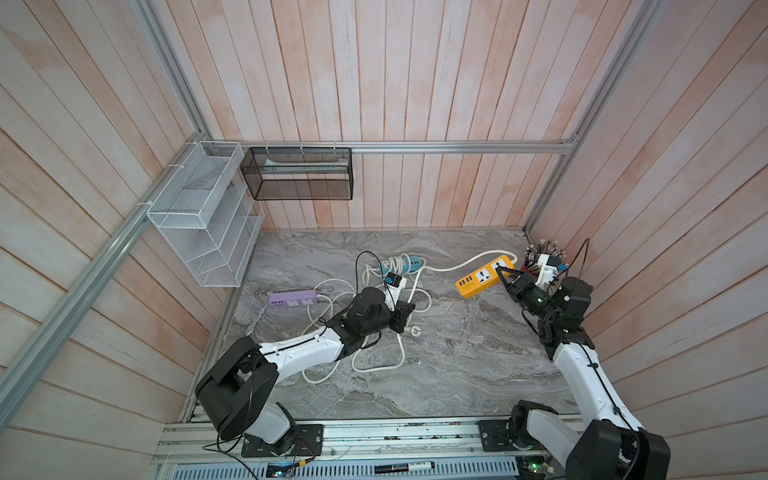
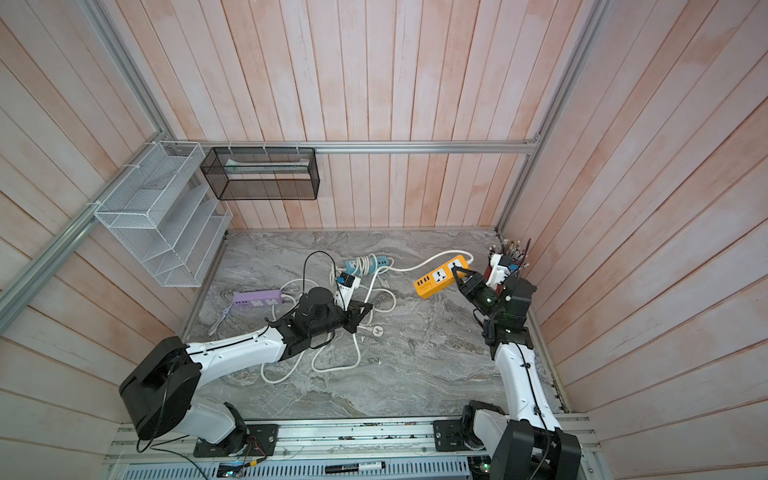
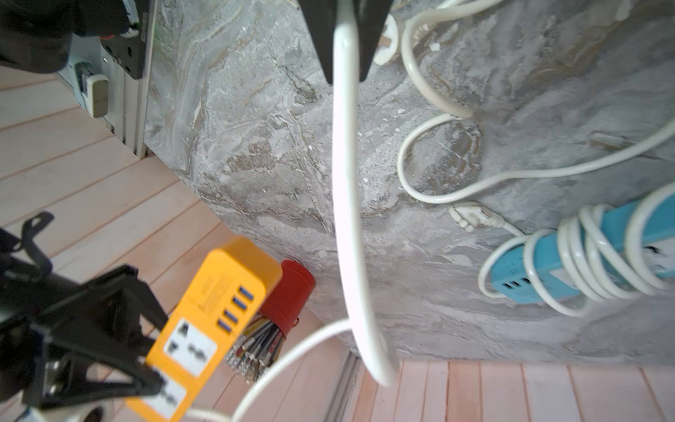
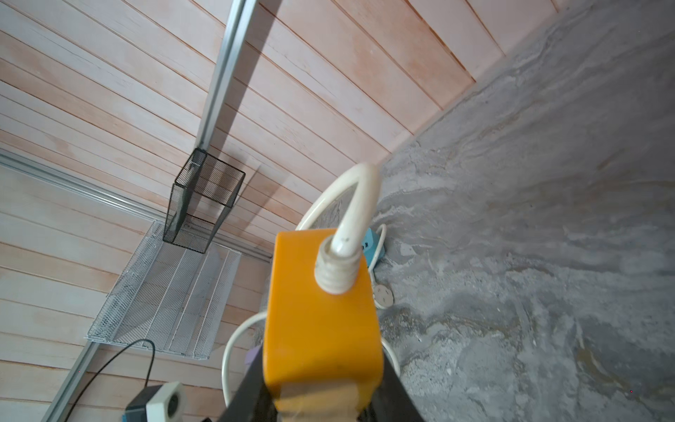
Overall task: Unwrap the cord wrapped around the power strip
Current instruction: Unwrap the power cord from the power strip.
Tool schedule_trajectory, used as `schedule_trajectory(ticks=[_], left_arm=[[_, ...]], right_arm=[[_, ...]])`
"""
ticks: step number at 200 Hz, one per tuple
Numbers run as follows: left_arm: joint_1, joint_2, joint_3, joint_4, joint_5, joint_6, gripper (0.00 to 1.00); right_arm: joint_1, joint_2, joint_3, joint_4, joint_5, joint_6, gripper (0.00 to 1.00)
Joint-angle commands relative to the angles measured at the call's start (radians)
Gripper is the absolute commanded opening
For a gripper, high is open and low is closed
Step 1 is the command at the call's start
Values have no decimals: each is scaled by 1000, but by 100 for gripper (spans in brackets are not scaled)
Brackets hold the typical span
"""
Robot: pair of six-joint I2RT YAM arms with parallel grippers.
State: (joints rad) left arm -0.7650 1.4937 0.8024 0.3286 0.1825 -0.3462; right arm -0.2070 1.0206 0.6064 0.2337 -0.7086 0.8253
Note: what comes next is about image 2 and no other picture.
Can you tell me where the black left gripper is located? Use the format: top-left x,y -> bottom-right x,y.
310,298 -> 374,337

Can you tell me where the purple power strip with cord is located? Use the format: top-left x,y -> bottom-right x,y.
230,278 -> 301,385

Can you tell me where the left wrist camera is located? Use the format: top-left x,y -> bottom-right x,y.
335,271 -> 361,310

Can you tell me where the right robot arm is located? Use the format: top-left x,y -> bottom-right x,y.
452,267 -> 582,479

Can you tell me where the teal power strip with cord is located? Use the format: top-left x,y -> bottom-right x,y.
329,253 -> 394,282

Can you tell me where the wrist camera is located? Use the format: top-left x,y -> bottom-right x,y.
335,271 -> 361,310
485,253 -> 518,290

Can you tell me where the black mesh basket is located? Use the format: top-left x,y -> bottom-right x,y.
201,146 -> 320,201

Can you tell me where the white wire mesh shelf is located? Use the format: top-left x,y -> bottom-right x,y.
95,141 -> 232,288

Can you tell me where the blue white pen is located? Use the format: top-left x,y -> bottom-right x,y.
208,306 -> 231,337

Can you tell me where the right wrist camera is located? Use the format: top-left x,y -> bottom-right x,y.
485,253 -> 518,290

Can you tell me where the bundle of coloured pencils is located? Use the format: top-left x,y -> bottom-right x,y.
488,238 -> 530,271

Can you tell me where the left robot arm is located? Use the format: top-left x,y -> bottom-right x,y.
119,287 -> 373,456

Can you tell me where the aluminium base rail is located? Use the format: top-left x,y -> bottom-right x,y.
101,416 -> 601,480

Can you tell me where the orange power strip with cord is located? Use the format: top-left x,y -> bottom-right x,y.
310,250 -> 475,373

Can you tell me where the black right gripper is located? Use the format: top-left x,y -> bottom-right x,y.
455,268 -> 505,326

